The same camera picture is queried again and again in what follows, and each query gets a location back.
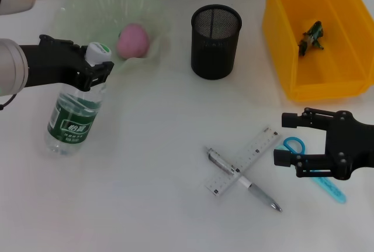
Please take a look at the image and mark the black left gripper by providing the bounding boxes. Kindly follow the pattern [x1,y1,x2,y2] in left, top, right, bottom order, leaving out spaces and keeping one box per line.
[18,34,115,92]

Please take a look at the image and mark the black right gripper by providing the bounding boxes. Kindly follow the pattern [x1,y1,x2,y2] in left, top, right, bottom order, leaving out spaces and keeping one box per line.
[273,106,374,181]

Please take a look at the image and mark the light blue scissors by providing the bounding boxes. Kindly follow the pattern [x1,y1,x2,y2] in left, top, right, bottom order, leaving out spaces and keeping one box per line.
[273,136,347,204]

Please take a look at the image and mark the pink peach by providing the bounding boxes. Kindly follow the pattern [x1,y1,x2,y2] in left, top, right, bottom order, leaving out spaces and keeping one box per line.
[116,23,150,59]

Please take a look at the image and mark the clear green-label water bottle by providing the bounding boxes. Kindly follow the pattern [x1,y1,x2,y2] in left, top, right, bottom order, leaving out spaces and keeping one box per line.
[45,41,113,157]

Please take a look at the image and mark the green plastic wrapper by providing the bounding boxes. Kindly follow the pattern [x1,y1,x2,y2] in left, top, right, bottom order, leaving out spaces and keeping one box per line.
[297,20,325,57]

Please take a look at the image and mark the translucent green plastic fruit plate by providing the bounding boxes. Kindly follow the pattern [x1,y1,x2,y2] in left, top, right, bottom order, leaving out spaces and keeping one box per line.
[37,0,174,75]

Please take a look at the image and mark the clear plastic ruler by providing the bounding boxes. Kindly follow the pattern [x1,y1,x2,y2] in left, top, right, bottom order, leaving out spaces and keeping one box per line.
[205,126,283,197]

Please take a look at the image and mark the silver clear ballpoint pen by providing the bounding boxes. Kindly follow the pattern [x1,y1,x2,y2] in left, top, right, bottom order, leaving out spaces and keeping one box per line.
[204,146,283,213]

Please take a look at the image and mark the black mesh pen holder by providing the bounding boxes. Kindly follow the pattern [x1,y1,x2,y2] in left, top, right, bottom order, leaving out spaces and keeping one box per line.
[191,4,243,81]

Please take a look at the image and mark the yellow plastic bin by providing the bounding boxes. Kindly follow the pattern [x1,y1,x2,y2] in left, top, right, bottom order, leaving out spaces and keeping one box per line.
[261,0,374,103]

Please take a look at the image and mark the left gripper connector cable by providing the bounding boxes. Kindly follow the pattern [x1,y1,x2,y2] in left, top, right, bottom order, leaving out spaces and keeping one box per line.
[0,92,18,111]

